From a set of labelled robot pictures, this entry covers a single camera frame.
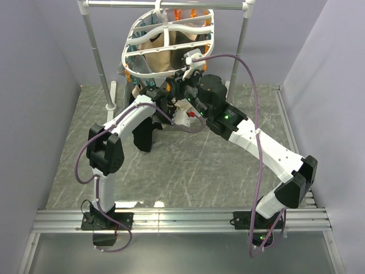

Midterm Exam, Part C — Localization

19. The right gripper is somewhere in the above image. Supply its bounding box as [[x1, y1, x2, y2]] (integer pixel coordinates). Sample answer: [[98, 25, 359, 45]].
[[167, 68, 210, 119]]

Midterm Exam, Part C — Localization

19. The black underwear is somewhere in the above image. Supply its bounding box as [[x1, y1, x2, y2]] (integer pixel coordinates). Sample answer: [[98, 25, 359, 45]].
[[132, 117, 163, 152]]

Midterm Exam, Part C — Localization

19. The white clip hanger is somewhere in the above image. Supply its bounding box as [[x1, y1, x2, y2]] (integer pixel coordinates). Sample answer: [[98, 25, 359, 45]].
[[119, 1, 214, 85]]

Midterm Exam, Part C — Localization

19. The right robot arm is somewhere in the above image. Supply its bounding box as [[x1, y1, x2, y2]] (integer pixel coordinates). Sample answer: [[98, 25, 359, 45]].
[[166, 73, 318, 228]]

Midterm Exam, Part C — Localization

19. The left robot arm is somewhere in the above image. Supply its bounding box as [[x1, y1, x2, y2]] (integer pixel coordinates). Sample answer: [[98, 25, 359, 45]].
[[75, 86, 173, 231]]

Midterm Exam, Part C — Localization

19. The beige hanging underwear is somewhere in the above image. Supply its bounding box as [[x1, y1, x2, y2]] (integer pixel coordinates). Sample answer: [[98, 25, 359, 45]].
[[138, 31, 190, 72]]

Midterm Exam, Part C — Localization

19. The dark olive hanging underwear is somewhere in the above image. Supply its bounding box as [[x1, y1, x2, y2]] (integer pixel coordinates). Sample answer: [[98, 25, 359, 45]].
[[171, 31, 207, 70]]

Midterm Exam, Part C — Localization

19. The striped grey hanging underwear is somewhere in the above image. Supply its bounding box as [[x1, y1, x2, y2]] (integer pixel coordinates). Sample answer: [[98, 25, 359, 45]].
[[117, 55, 156, 93]]

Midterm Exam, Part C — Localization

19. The white clothes rack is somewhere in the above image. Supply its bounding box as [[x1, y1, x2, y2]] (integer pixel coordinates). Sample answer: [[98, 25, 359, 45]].
[[77, 1, 255, 121]]

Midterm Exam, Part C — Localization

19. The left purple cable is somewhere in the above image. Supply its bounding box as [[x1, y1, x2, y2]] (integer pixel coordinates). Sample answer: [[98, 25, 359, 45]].
[[74, 103, 206, 252]]

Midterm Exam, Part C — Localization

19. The purple cable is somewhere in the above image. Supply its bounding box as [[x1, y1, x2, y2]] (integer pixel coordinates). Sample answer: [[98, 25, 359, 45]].
[[192, 53, 287, 258], [74, 103, 206, 252]]

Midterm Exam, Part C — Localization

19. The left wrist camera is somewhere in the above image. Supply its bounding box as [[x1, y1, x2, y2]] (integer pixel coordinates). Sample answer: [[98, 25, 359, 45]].
[[172, 99, 196, 128]]

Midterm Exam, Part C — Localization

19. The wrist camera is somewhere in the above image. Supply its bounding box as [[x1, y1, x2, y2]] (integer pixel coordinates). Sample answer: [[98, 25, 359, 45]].
[[182, 49, 206, 80], [172, 99, 196, 128]]

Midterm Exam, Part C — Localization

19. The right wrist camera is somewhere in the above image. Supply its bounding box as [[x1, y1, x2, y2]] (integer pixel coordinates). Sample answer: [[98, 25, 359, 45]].
[[182, 49, 206, 80]]

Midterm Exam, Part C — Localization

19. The aluminium rail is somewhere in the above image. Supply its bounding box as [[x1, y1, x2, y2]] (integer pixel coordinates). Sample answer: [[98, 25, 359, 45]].
[[31, 207, 332, 233]]

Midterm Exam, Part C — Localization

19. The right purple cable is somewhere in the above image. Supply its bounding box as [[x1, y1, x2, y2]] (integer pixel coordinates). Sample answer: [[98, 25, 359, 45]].
[[192, 53, 287, 258]]

